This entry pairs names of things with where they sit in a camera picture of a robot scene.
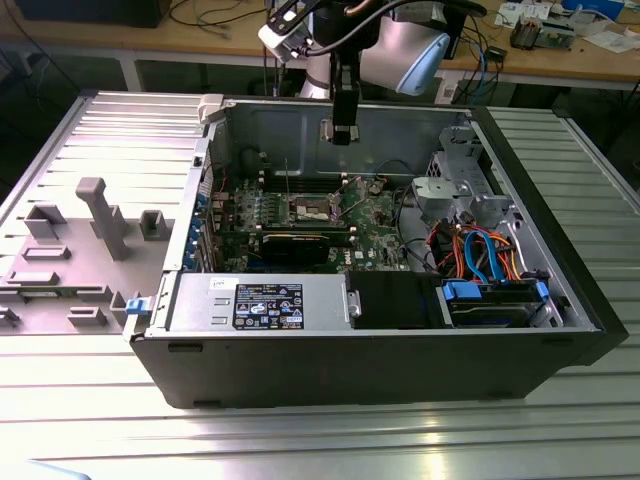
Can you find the orange wire bundle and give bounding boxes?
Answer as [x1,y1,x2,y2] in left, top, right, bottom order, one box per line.
[438,225,526,284]

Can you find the white paper sheets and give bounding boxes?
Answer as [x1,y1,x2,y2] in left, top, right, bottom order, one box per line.
[494,2,554,27]

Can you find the black drive box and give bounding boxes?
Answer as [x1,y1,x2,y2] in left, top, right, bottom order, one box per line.
[347,272,444,331]

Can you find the black graphics card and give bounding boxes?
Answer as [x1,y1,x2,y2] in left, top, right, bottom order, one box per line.
[259,230,332,266]

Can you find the black PC case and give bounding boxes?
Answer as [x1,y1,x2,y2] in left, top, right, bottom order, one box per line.
[122,94,630,411]

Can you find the blue flat data cable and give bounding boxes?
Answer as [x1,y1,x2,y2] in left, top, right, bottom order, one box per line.
[479,234,510,287]
[463,230,494,282]

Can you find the red black wire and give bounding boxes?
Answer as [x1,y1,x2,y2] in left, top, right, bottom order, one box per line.
[198,160,232,197]

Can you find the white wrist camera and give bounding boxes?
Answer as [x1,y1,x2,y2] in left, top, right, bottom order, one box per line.
[257,0,315,64]

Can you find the red data cable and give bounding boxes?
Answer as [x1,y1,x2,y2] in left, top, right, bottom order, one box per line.
[423,222,454,251]

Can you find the silver CPU chip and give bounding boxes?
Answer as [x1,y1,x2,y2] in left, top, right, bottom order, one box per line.
[322,118,362,145]

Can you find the silver metal disk bay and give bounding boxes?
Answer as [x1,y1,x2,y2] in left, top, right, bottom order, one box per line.
[410,124,526,236]

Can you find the copper coil part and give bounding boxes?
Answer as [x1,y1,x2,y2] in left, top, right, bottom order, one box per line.
[509,14,542,51]

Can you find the black camera cable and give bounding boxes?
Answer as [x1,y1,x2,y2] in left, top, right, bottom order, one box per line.
[298,0,454,57]

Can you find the green motherboard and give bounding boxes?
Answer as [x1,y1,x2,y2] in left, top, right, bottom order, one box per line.
[197,172,417,274]

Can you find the white printed sheet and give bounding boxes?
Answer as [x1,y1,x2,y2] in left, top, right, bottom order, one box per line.
[582,29,640,54]

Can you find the wooden work desk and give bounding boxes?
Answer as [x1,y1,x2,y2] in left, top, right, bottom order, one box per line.
[0,0,640,94]

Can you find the blue card retainer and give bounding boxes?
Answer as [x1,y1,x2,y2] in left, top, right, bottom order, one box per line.
[180,192,208,274]

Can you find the blue disk carrier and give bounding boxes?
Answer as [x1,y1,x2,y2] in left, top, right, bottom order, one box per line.
[435,279,551,329]

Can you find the metal socket cover frame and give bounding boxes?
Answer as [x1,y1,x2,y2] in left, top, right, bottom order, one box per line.
[329,175,369,224]

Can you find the grey parts rack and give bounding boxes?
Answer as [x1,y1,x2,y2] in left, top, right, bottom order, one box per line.
[0,176,175,337]

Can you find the large black box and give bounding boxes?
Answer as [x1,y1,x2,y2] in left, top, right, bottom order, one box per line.
[14,0,174,30]

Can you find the white wire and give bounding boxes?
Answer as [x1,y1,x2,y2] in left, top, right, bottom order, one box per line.
[508,233,532,274]

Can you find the silver power supply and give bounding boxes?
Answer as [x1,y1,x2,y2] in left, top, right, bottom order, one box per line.
[167,273,349,334]

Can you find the blue box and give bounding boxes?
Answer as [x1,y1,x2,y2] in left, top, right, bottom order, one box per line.
[562,0,626,14]

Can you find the blue round cable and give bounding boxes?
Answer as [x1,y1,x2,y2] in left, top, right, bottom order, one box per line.
[467,39,501,99]

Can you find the grey plastic case latch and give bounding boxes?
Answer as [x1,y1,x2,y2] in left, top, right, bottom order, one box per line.
[197,93,227,126]

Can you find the CPU socket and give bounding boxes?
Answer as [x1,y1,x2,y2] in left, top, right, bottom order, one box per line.
[284,192,346,225]

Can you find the grey circuit device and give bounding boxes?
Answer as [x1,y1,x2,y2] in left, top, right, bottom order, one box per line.
[538,14,584,51]

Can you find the hard disk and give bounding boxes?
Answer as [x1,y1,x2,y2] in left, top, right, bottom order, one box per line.
[449,298,537,329]

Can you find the black upright device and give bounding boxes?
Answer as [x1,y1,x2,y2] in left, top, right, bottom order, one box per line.
[449,13,470,61]

